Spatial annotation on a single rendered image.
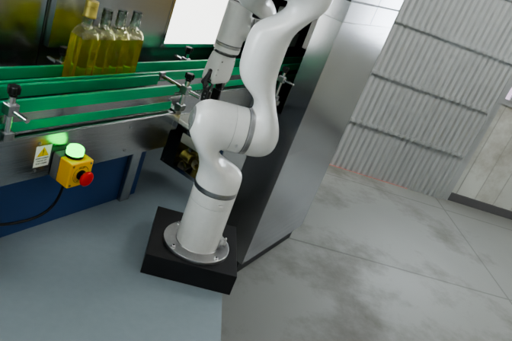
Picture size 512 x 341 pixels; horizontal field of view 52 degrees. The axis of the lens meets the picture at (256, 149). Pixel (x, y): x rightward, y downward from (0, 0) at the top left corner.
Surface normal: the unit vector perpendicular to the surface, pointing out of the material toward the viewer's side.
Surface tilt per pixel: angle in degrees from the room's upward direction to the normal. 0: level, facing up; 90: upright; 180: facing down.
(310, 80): 90
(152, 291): 0
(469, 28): 90
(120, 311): 0
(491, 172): 90
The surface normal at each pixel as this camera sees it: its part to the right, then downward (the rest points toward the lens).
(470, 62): 0.04, 0.41
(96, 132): 0.79, 0.48
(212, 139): 0.25, 0.49
